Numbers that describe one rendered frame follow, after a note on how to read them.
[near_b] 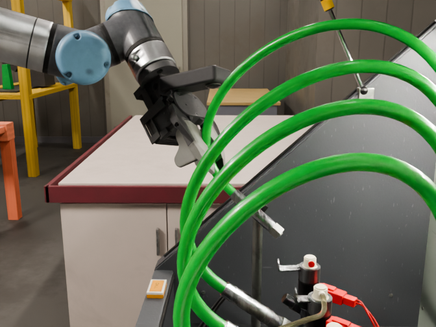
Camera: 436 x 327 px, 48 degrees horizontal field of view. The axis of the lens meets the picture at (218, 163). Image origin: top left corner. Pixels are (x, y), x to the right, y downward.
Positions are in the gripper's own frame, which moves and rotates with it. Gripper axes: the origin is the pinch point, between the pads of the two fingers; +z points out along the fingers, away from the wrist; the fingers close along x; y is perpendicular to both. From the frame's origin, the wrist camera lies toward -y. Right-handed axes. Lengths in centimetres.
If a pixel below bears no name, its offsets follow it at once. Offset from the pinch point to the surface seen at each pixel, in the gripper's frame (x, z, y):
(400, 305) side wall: -42, 32, 3
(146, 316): 1.0, 13.3, 26.0
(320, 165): 27.2, 17.7, -23.9
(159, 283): -6.3, 7.9, 27.3
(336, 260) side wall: -32.3, 18.4, 6.0
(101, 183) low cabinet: -70, -58, 95
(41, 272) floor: -119, -75, 221
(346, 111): 19.6, 13.0, -25.7
